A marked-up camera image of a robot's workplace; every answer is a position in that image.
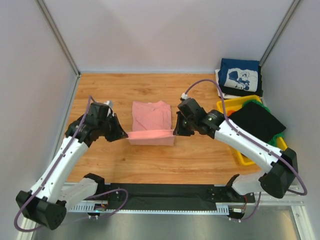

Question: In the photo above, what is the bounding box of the navy printed folded t shirt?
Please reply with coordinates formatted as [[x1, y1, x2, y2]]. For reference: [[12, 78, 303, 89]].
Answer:
[[218, 58, 262, 93]]

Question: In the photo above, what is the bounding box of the black folded shirt in stack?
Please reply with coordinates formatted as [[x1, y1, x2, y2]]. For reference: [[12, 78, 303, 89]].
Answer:
[[218, 66, 263, 97]]

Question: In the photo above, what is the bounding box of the grey slotted cable duct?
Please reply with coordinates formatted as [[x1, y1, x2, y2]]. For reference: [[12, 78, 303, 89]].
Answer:
[[67, 202, 230, 215]]

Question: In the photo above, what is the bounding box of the aluminium corner post left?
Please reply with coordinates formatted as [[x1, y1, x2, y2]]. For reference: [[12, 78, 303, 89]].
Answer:
[[35, 0, 81, 78]]

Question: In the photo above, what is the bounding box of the yellow plastic bin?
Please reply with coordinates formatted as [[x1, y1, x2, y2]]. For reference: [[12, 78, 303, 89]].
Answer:
[[216, 94, 288, 166]]

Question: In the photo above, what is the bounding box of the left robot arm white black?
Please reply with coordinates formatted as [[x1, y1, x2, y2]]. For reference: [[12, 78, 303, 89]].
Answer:
[[14, 98, 128, 233]]

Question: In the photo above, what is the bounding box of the aluminium frame rail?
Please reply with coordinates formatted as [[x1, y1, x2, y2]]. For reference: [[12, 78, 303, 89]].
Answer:
[[244, 184, 305, 206]]

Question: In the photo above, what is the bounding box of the orange cloth in bin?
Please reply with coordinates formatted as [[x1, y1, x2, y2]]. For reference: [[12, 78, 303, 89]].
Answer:
[[227, 110, 236, 116]]

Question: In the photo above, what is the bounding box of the black folded t shirt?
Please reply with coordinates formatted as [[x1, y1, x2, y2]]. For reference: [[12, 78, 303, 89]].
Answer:
[[228, 100, 286, 146]]

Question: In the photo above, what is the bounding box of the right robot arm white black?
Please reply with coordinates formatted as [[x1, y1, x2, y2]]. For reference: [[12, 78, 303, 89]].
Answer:
[[173, 97, 298, 202]]

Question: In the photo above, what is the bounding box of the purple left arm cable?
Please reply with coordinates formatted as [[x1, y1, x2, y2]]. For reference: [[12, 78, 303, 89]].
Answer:
[[13, 94, 129, 232]]

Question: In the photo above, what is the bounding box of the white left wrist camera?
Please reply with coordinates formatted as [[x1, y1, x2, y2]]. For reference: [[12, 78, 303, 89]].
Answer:
[[104, 100, 113, 108]]

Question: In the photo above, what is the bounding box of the green t shirt in bin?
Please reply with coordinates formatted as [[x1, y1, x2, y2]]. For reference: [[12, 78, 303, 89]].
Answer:
[[242, 99, 286, 147]]

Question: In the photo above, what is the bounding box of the aluminium corner post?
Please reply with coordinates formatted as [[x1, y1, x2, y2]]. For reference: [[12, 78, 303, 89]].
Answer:
[[35, 0, 81, 78], [259, 0, 303, 68]]

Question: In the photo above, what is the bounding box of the aluminium corner post right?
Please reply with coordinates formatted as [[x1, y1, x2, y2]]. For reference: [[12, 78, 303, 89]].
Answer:
[[259, 0, 303, 68]]

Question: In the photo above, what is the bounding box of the pink t shirt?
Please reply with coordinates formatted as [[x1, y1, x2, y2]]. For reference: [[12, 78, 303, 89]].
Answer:
[[127, 100, 175, 146]]

